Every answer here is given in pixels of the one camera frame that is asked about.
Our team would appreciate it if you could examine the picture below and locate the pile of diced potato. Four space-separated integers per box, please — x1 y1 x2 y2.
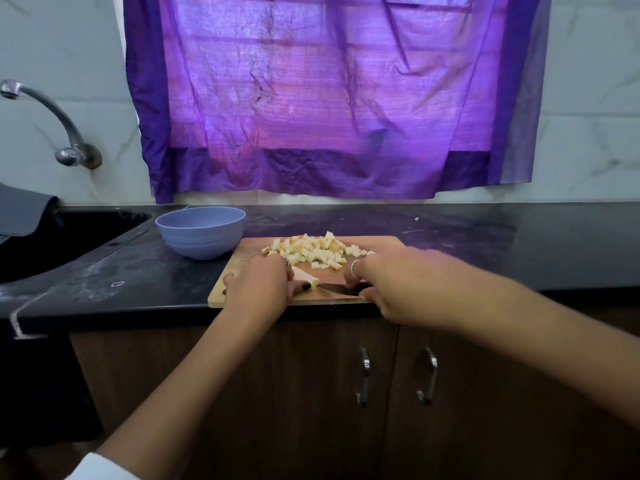
262 231 377 272

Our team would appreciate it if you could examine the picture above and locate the person's left forearm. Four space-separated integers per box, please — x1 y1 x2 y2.
98 309 271 480

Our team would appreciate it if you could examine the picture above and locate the metal cabinet handle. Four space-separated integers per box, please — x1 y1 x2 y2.
417 345 439 406
356 347 372 407

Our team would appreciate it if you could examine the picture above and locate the purple cloth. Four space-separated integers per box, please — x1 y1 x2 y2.
123 0 553 205

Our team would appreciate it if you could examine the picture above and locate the metal faucet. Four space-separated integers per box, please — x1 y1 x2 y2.
0 79 103 171

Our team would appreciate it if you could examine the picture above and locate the wooden cutting board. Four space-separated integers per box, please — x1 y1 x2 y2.
208 235 407 309

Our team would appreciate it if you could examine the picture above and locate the person's right forearm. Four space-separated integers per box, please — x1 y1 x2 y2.
480 275 640 426

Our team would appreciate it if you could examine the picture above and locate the dark sink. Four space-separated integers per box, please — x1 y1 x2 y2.
0 207 151 286

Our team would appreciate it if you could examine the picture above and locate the person's left hand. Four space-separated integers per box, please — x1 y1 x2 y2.
222 253 311 331

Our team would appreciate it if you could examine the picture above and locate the black handled knife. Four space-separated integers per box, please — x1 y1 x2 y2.
315 281 371 299

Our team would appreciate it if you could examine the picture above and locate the grey cloth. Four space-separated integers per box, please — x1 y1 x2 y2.
0 183 59 241

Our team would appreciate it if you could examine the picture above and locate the blue bowl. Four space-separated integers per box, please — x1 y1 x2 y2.
154 205 247 261

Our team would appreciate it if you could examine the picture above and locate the person's right hand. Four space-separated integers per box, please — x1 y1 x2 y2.
343 245 501 328

